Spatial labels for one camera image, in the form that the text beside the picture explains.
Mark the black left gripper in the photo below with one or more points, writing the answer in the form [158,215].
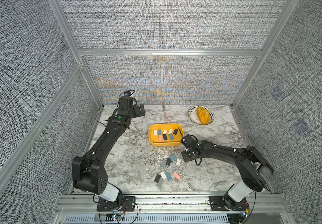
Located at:
[137,113]

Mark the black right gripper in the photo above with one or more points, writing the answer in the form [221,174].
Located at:
[185,158]

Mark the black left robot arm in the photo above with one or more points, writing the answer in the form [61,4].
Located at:
[88,171]

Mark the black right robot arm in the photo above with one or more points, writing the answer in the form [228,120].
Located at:
[254,169]

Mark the yellow plastic storage box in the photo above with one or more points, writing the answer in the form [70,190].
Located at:
[154,139]

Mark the white patterned plate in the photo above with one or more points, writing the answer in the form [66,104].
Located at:
[193,115]

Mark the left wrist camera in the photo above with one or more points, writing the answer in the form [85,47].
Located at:
[126,100]

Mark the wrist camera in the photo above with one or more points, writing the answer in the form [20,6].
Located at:
[126,100]
[189,142]

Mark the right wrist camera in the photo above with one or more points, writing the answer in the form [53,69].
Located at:
[189,142]

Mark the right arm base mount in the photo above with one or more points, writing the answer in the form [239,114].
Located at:
[221,203]

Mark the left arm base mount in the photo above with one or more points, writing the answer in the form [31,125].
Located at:
[125,203]

